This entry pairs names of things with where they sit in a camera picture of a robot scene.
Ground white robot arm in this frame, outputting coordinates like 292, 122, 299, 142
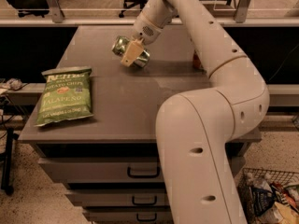
121, 0, 269, 224

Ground snack bags in basket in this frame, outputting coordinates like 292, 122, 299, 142
246, 173, 299, 224

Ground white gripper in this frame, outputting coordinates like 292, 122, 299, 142
121, 7, 172, 67

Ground wire basket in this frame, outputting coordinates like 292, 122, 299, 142
238, 168, 299, 224

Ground grey drawer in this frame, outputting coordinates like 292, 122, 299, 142
37, 155, 247, 184
82, 206, 172, 223
65, 189, 169, 207

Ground red soda can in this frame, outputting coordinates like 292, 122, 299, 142
192, 52, 204, 71

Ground green jalapeno chips bag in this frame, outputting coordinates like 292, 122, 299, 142
36, 66, 93, 127

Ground crumpled object on ledge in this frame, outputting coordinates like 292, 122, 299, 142
0, 78, 22, 91

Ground black stand leg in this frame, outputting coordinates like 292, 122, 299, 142
0, 128, 14, 196

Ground green soda can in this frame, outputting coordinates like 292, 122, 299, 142
112, 36, 150, 68

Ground top grey drawer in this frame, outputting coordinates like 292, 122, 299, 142
37, 155, 247, 184

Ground bottom grey drawer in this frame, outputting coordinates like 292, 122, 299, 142
82, 206, 172, 223

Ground middle grey drawer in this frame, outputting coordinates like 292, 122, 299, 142
65, 189, 169, 207

